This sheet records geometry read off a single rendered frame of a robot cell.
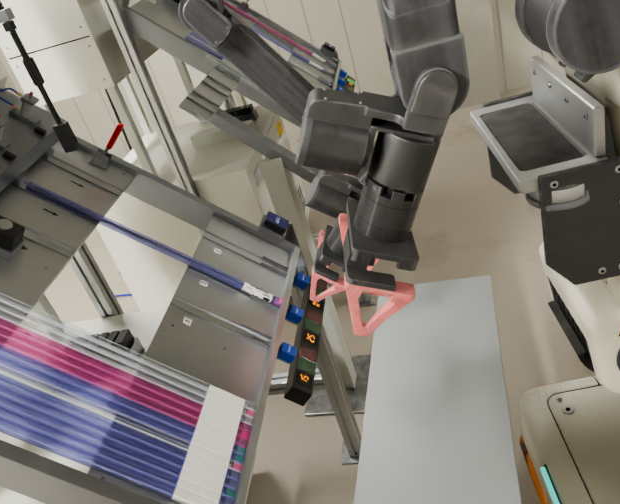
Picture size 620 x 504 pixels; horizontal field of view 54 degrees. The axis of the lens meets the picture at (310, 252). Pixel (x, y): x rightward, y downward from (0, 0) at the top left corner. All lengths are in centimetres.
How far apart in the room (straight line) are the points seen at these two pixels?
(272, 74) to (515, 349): 134
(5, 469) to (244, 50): 64
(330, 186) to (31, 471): 59
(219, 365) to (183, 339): 7
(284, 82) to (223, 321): 43
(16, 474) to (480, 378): 72
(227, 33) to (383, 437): 67
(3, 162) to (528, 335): 158
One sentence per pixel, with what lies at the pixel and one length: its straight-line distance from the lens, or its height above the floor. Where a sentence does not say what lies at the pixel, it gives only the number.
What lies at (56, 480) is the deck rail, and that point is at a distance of 83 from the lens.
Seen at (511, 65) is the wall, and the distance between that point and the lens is 397.
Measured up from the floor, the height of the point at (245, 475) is 73.
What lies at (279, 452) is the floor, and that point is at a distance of 191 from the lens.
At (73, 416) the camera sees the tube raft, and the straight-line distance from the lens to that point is 87.
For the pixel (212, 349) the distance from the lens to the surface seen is 103.
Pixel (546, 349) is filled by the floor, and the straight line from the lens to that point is 202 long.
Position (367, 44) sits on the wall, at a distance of 391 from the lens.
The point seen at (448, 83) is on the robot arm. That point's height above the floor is 122.
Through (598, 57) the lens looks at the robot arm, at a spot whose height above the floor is 121.
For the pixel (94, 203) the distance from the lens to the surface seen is 121.
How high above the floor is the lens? 138
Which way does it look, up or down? 30 degrees down
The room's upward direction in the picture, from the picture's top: 18 degrees counter-clockwise
